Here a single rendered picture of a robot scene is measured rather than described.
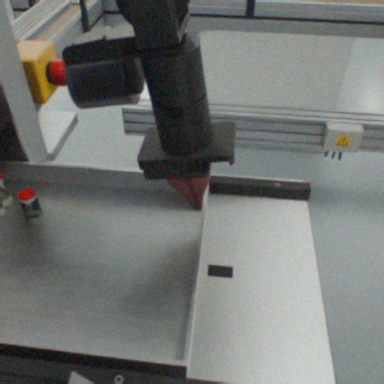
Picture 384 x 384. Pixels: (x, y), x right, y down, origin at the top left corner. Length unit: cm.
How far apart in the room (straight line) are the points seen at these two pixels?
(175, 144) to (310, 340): 24
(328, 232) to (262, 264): 132
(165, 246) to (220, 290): 9
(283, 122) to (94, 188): 96
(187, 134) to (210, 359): 22
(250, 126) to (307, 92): 68
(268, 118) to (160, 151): 100
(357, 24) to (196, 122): 94
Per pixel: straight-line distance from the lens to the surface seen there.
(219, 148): 40
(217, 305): 43
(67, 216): 54
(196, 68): 36
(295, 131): 143
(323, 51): 195
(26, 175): 61
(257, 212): 53
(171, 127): 38
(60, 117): 75
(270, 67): 195
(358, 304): 160
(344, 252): 173
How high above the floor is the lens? 125
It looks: 42 degrees down
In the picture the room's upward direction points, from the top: straight up
